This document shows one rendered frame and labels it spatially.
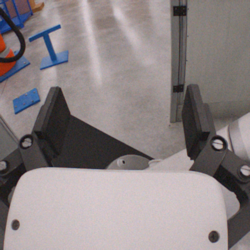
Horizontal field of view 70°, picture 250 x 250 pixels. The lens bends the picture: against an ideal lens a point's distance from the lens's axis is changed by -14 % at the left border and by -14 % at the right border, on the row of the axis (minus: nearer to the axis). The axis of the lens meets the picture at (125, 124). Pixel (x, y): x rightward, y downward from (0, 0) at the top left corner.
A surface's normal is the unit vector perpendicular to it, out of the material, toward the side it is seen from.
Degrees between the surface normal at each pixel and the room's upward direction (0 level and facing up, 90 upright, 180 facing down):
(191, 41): 90
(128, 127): 0
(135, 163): 48
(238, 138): 43
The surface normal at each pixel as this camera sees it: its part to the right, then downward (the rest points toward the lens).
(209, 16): 0.01, 0.76
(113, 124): -0.13, -0.65
